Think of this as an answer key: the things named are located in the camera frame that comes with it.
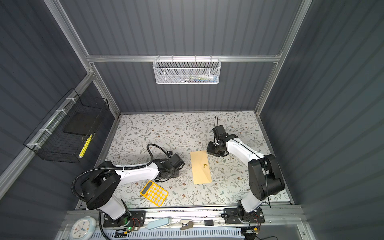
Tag manila paper envelope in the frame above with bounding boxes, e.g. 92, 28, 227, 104
190, 151, 212, 185

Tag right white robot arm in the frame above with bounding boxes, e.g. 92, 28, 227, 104
207, 125, 285, 216

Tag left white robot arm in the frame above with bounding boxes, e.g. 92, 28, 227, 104
80, 154, 185, 220

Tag yellow calculator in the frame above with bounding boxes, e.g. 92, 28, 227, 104
140, 181, 169, 207

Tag light blue eraser case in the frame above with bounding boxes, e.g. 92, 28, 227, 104
147, 218, 171, 230

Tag small metal latch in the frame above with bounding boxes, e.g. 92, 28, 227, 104
180, 219, 194, 231

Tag small black square block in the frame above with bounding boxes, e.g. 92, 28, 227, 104
204, 220, 214, 227

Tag pens in white basket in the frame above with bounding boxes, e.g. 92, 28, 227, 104
178, 74, 219, 84

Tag yellow highlighter pen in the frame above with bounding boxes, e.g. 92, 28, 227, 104
79, 135, 93, 159

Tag white analog clock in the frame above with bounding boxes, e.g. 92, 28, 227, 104
69, 217, 96, 240

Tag black corrugated cable hose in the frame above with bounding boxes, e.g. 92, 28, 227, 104
71, 143, 172, 240

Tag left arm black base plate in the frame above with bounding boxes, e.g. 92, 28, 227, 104
103, 211, 147, 228

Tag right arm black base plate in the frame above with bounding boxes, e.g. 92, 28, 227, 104
221, 207, 265, 225

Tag white slotted cable duct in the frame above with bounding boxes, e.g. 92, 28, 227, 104
105, 227, 245, 240

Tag white wire mesh basket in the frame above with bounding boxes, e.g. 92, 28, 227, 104
153, 59, 222, 85

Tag black wire basket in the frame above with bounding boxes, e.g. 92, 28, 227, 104
24, 91, 109, 163

